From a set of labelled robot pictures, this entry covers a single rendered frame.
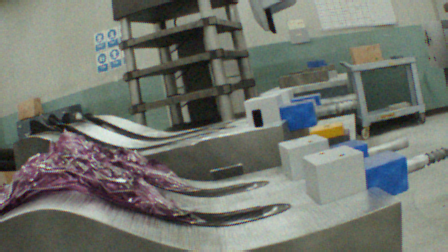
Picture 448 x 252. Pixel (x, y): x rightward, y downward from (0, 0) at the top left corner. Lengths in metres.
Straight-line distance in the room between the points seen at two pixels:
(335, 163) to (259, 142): 0.25
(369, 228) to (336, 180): 0.06
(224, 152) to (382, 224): 0.33
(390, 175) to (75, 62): 7.76
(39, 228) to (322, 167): 0.19
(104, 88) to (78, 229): 7.53
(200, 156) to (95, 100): 7.30
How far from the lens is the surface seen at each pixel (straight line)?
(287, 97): 0.75
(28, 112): 8.02
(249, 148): 0.61
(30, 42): 8.64
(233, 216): 0.40
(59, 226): 0.31
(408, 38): 7.17
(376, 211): 0.32
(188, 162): 0.62
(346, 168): 0.37
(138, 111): 4.82
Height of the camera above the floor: 0.94
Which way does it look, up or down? 4 degrees down
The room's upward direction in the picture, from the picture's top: 12 degrees counter-clockwise
